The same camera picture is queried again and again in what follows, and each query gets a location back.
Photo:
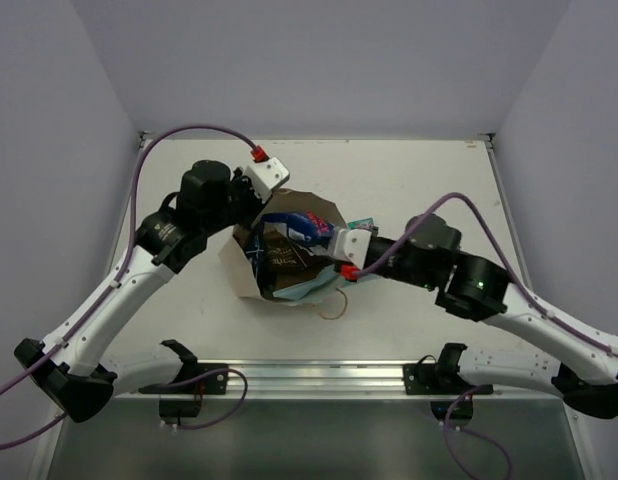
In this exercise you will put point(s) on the blue white snack bag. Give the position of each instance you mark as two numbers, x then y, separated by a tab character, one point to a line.
306	229

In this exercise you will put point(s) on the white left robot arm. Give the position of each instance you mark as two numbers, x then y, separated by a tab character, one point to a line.
68	364

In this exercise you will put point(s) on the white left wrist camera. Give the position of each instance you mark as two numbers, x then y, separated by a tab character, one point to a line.
266	177

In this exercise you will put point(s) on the brown paper bag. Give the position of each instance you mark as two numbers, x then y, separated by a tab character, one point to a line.
244	285

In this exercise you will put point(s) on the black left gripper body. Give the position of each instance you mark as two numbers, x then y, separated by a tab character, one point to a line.
249	201

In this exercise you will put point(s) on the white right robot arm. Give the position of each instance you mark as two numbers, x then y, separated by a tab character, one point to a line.
574	362

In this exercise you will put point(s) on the aluminium mounting rail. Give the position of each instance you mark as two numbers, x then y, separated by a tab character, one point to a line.
309	377

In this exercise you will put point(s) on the dark brown chip bag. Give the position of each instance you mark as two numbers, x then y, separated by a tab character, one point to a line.
285	263

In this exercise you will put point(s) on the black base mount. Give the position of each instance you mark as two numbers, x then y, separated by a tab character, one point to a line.
422	378
185	402

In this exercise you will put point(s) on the teal snack bag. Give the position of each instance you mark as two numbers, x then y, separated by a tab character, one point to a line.
364	223

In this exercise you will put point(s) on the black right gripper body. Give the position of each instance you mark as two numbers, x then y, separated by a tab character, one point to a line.
398	268

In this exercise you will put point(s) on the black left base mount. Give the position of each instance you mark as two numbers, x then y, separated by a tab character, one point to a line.
185	402

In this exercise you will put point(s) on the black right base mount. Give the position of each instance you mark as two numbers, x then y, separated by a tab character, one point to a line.
422	378

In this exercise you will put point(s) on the light blue snack bag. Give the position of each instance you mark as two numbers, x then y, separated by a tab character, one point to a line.
299	291

